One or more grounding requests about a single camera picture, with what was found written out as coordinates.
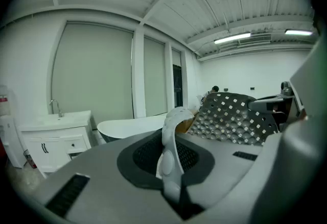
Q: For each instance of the white water dispenser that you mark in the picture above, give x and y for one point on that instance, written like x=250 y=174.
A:
x=11 y=141

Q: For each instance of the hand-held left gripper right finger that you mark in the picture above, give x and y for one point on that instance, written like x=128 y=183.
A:
x=224 y=167

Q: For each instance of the short grey roller blind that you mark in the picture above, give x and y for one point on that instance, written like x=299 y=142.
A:
x=176 y=57

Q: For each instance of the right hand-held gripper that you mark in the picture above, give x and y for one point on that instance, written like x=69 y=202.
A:
x=286 y=90

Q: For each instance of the ceiling tube light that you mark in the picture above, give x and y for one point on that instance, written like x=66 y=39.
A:
x=298 y=32
x=231 y=38

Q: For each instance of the dark window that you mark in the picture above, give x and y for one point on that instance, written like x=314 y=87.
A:
x=178 y=85

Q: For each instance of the white and green bathtub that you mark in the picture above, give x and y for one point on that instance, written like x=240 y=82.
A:
x=127 y=127

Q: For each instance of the wide grey roller blind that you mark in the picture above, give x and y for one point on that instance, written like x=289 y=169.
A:
x=92 y=72

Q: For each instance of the grey perforated bath mat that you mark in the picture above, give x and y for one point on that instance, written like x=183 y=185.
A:
x=224 y=121

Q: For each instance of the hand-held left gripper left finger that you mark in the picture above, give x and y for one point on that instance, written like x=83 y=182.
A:
x=102 y=179

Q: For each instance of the chrome faucet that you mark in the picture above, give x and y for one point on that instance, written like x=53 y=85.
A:
x=59 y=109

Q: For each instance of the narrow grey roller blind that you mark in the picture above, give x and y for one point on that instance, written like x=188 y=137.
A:
x=155 y=77

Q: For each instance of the brown cardboard box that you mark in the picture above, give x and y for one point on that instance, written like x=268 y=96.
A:
x=185 y=126

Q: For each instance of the white ceiling air vent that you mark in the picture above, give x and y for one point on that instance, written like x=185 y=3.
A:
x=255 y=39

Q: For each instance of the white vanity cabinet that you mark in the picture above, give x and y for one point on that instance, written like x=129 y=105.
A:
x=56 y=141

